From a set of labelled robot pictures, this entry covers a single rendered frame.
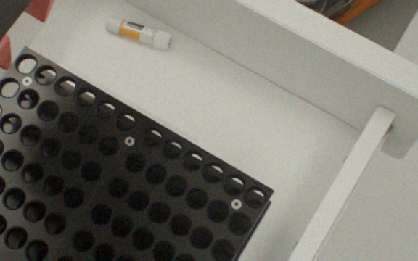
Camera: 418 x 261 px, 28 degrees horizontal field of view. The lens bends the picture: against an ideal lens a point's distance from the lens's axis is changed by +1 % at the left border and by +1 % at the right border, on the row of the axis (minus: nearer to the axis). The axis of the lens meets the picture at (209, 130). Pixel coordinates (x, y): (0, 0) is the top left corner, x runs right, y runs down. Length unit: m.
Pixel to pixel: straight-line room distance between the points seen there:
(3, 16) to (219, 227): 0.18
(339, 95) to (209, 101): 0.09
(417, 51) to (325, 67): 0.18
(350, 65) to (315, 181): 0.10
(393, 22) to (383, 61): 1.06
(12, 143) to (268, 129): 0.17
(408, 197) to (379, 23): 0.92
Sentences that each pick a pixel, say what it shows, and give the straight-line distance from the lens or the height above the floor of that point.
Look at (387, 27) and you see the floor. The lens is 1.53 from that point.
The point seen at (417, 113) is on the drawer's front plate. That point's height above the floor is 0.91.
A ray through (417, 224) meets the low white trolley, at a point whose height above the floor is 0.76.
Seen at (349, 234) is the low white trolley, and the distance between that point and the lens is 0.62.
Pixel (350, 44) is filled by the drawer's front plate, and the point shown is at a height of 0.93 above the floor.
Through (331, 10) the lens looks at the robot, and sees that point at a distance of 1.37.
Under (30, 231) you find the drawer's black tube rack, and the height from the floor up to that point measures 0.90.
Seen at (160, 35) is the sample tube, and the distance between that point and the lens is 0.57.
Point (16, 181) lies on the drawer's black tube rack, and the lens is 0.50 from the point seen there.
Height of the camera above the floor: 1.37
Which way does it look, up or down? 72 degrees down
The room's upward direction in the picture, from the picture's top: 4 degrees counter-clockwise
